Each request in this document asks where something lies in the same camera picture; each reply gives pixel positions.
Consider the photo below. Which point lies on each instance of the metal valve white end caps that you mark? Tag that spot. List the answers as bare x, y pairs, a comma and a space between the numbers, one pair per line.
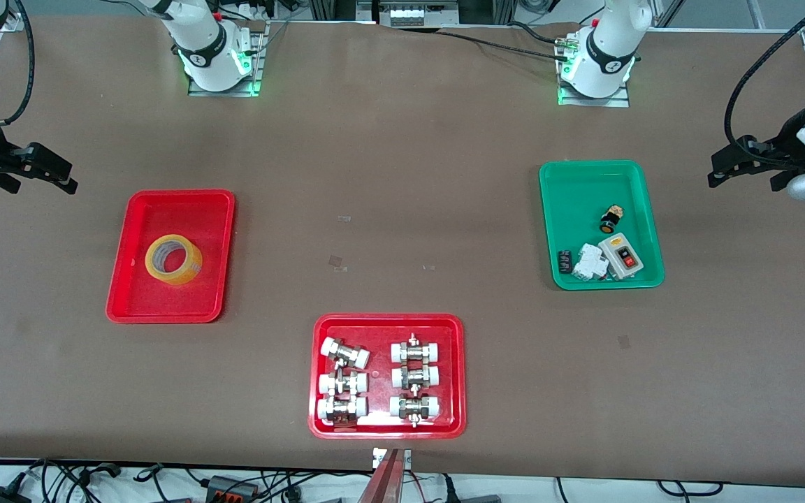
414, 406
416, 377
343, 383
342, 409
346, 353
416, 351

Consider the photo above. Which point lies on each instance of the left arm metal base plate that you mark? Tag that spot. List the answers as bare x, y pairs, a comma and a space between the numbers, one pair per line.
619, 102

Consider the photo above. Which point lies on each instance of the grey switch box red button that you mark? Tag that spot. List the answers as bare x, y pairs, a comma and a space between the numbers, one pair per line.
619, 257

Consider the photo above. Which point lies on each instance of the small black relay module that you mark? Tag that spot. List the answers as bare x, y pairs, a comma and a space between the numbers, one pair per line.
564, 261

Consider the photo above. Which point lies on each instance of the yellow packing tape roll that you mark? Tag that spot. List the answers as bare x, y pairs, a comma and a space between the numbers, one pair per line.
186, 274

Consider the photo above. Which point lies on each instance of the red aluminium bar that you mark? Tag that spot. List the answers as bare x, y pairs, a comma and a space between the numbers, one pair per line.
383, 483

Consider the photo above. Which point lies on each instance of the white circuit breaker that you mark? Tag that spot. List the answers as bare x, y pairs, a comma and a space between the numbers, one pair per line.
590, 264

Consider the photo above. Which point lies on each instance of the black orange push button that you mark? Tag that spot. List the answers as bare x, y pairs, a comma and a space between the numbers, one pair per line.
609, 223

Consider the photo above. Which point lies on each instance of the small silver bracket plate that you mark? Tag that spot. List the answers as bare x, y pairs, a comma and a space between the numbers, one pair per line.
376, 457

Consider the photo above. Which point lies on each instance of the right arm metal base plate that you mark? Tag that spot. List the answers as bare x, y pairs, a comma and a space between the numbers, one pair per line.
200, 89

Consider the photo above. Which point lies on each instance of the black power adapter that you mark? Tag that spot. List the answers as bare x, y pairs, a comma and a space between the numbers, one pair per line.
1, 496

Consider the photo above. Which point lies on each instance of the green plastic tray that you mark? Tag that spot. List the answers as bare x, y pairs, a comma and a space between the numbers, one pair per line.
627, 187

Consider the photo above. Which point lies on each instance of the red plastic tray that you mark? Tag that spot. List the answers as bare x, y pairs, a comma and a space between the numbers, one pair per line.
165, 300
380, 335

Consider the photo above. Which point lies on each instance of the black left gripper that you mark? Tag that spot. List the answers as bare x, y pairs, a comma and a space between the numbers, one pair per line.
785, 142

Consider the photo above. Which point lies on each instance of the white terminal block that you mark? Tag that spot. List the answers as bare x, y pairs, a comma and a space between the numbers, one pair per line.
420, 15

